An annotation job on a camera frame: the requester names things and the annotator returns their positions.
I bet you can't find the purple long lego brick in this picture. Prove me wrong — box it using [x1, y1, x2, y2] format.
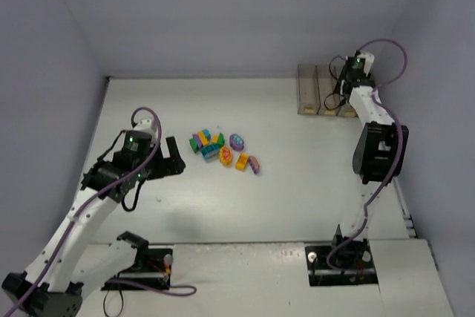
[248, 155, 261, 175]

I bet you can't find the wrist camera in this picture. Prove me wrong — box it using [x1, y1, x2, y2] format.
[134, 118, 157, 144]
[356, 50, 375, 77]

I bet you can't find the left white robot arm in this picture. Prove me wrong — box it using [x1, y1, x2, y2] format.
[1, 129, 186, 316]

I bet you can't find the green lego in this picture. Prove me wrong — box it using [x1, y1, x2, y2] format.
[212, 133, 225, 148]
[189, 138, 199, 154]

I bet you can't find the orange oval lego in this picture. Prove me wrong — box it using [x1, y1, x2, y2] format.
[219, 146, 232, 166]

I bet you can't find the yellow square lego brick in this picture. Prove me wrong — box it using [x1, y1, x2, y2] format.
[235, 153, 249, 171]

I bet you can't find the yellow cyan lego top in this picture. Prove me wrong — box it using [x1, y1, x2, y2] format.
[197, 129, 211, 146]

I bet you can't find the purple oval paw lego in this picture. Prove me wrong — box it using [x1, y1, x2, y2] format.
[229, 134, 245, 151]

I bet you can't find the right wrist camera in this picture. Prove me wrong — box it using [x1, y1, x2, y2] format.
[356, 50, 375, 77]

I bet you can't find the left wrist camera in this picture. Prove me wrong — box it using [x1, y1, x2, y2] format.
[134, 118, 157, 144]

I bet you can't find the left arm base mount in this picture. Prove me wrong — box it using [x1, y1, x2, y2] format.
[101, 246, 173, 291]

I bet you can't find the clear bin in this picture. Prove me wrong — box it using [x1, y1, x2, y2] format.
[334, 65, 357, 118]
[297, 64, 320, 115]
[317, 65, 340, 117]

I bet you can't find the purple slanted lego in pile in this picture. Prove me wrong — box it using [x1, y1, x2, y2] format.
[193, 133, 208, 150]

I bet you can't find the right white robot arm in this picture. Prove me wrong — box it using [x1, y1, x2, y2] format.
[327, 50, 409, 269]

